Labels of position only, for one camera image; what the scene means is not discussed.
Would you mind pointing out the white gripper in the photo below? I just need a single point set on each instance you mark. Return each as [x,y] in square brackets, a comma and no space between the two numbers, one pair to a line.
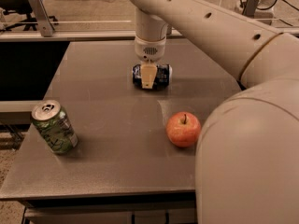
[149,50]

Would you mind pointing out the blue pepsi can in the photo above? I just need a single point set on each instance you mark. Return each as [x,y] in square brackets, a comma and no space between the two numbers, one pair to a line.
[161,80]

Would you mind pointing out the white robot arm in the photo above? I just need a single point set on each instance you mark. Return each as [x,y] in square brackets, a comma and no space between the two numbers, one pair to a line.
[247,156]

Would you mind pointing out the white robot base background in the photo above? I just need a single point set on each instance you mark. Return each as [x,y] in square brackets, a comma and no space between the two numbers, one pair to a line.
[263,13]

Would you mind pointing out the green camouflage soda can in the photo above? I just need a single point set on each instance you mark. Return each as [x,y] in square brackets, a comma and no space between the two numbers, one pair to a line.
[54,126]

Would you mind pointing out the red apple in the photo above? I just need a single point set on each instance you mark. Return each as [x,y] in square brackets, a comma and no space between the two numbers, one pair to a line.
[183,129]

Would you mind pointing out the grey cabinet under table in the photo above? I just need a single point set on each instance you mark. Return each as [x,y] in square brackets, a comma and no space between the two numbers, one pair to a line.
[158,208]

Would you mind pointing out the black chair top left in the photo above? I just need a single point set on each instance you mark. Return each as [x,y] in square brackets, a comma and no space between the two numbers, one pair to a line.
[21,7]

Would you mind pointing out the left metal rail bracket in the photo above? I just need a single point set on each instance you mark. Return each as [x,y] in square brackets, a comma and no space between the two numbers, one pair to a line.
[45,27]

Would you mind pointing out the metal rail bracket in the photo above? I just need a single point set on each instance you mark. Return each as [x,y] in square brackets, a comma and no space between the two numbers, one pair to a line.
[249,7]
[45,27]

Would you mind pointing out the right metal rail bracket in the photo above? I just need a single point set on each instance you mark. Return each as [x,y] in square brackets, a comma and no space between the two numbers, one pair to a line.
[249,7]

